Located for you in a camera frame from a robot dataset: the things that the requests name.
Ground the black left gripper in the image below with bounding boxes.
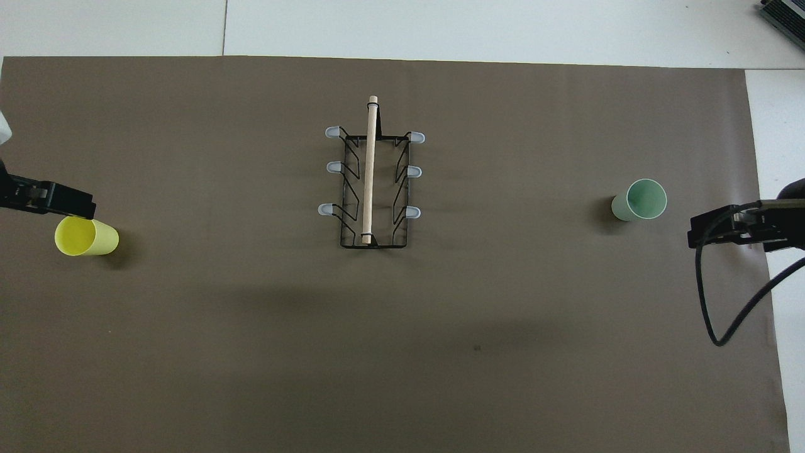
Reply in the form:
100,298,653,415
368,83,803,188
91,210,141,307
0,160,97,220

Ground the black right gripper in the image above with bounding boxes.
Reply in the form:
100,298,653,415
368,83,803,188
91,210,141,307
689,179,805,252

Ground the yellow plastic cup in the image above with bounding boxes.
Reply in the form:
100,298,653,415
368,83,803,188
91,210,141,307
54,216,119,257

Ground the green plastic cup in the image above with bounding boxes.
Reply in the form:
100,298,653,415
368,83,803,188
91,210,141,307
611,179,668,222

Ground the brown table mat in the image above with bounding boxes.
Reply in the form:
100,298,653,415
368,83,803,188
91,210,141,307
0,55,791,453

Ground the grey ribbed device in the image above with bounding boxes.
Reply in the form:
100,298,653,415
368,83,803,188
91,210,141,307
758,0,805,35

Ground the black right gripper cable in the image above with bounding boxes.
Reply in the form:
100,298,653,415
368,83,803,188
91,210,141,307
694,204,805,347

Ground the black wire cup rack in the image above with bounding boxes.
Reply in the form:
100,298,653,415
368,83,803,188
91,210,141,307
318,96,426,250

